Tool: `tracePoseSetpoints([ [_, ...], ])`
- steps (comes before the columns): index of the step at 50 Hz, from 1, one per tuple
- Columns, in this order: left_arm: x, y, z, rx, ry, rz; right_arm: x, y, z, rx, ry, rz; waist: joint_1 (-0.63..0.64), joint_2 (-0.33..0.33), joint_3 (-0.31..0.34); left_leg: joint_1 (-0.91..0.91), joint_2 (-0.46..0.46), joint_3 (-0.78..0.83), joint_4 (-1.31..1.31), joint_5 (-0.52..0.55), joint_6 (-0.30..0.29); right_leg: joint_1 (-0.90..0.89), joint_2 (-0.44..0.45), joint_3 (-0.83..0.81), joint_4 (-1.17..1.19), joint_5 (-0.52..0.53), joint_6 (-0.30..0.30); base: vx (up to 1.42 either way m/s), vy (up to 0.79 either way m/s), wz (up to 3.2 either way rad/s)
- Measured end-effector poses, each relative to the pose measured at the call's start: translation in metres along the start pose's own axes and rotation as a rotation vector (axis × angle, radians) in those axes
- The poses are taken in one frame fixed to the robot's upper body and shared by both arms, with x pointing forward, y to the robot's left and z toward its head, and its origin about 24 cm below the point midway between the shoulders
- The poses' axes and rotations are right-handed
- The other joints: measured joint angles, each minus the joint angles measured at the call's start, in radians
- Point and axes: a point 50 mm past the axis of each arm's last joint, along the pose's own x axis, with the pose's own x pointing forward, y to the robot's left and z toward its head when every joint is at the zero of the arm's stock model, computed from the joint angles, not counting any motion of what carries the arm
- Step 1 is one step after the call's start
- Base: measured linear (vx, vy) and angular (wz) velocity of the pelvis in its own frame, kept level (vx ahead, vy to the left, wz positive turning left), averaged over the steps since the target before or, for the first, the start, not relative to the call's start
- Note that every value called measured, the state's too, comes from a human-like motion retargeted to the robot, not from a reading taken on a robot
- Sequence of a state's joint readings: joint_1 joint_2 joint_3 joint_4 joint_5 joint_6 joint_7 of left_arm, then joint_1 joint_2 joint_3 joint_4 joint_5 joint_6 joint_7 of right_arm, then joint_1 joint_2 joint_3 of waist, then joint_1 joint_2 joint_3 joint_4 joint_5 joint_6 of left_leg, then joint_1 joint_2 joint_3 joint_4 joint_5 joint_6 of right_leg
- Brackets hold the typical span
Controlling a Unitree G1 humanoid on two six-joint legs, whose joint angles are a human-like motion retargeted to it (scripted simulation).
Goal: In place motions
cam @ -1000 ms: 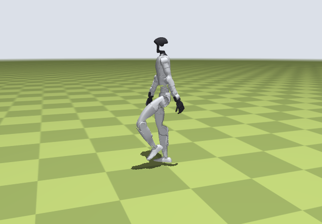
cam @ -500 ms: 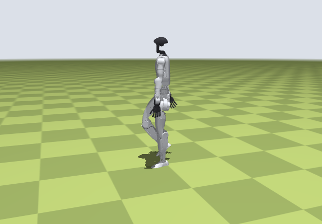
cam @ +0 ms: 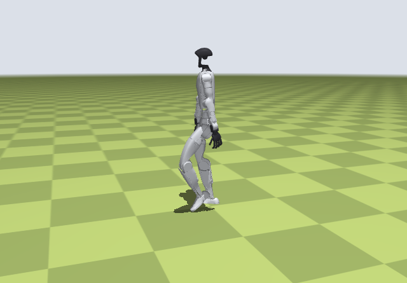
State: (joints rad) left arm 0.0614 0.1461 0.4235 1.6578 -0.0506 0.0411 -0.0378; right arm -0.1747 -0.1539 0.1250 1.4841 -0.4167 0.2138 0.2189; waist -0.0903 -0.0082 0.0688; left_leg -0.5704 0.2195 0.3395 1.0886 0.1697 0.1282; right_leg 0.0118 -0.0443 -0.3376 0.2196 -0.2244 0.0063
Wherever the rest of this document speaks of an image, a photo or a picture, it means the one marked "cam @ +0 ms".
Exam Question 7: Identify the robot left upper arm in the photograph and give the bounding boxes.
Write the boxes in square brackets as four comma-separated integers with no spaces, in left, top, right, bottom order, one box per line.
[201,73,213,108]

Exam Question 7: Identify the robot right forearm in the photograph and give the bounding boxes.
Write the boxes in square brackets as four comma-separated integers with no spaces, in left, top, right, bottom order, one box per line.
[194,102,202,123]

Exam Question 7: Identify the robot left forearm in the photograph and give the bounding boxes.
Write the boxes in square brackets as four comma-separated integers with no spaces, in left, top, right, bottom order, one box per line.
[205,99,218,130]

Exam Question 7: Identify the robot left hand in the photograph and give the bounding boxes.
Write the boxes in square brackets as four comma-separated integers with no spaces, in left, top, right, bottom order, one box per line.
[209,125,222,149]

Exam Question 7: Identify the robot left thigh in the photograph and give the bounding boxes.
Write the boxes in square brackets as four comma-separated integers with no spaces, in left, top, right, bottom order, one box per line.
[179,123,212,171]

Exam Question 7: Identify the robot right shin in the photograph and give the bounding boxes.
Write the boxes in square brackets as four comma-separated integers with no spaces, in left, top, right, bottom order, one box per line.
[197,164,214,200]

